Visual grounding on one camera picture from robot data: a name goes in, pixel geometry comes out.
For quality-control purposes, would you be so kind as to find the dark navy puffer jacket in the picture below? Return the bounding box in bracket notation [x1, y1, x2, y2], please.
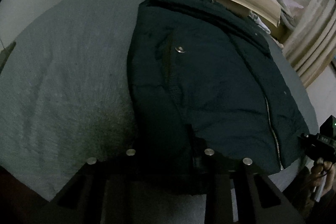
[127, 0, 309, 174]

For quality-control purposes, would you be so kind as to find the right hand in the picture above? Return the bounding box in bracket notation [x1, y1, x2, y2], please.
[310, 161, 335, 197]

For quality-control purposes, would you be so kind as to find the beige curtain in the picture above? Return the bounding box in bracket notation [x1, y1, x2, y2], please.
[282, 0, 335, 88]

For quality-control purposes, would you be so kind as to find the grey bed sheet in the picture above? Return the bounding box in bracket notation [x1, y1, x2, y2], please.
[0, 0, 320, 224]

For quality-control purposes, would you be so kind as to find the pale folded bedding pile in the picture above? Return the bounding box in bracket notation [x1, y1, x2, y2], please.
[248, 0, 304, 49]

